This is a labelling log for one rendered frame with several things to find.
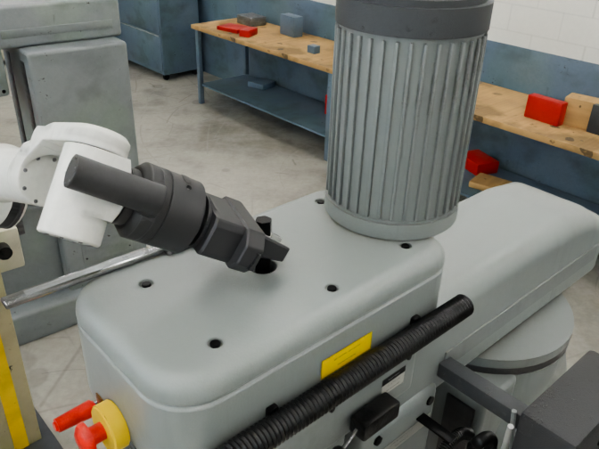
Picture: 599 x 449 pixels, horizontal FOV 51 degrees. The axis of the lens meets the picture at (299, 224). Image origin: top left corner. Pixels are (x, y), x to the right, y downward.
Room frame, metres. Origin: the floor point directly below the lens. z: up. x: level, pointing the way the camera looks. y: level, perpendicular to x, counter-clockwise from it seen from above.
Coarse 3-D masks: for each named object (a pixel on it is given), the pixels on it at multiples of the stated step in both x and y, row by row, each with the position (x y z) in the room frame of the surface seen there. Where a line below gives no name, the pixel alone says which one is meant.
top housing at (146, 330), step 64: (320, 192) 0.89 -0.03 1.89; (192, 256) 0.69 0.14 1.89; (320, 256) 0.70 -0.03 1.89; (384, 256) 0.71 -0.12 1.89; (128, 320) 0.55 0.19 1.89; (192, 320) 0.56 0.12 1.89; (256, 320) 0.56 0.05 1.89; (320, 320) 0.58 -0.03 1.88; (384, 320) 0.65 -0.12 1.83; (128, 384) 0.49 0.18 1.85; (192, 384) 0.46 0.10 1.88; (256, 384) 0.50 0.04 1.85; (192, 448) 0.46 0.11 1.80
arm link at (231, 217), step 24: (192, 192) 0.61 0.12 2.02; (168, 216) 0.58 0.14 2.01; (192, 216) 0.60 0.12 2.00; (216, 216) 0.61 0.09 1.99; (240, 216) 0.65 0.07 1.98; (168, 240) 0.59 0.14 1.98; (192, 240) 0.59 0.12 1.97; (216, 240) 0.60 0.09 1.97; (240, 240) 0.62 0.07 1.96; (264, 240) 0.62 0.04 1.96; (240, 264) 0.60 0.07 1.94
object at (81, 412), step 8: (88, 400) 0.61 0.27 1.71; (96, 400) 0.61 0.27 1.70; (80, 408) 0.59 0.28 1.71; (88, 408) 0.59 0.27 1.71; (64, 416) 0.58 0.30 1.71; (72, 416) 0.58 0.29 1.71; (80, 416) 0.58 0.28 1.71; (88, 416) 0.59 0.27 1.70; (56, 424) 0.57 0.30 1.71; (64, 424) 0.57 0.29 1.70; (72, 424) 0.57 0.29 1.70
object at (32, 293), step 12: (132, 252) 0.68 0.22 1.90; (144, 252) 0.69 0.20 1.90; (156, 252) 0.69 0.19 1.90; (168, 252) 0.69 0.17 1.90; (96, 264) 0.66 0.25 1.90; (108, 264) 0.65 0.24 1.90; (120, 264) 0.66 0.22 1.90; (132, 264) 0.67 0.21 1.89; (72, 276) 0.62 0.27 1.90; (84, 276) 0.63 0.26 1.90; (96, 276) 0.63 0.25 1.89; (36, 288) 0.60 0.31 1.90; (48, 288) 0.60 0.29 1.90; (60, 288) 0.60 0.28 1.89; (12, 300) 0.57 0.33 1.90; (24, 300) 0.58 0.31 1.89
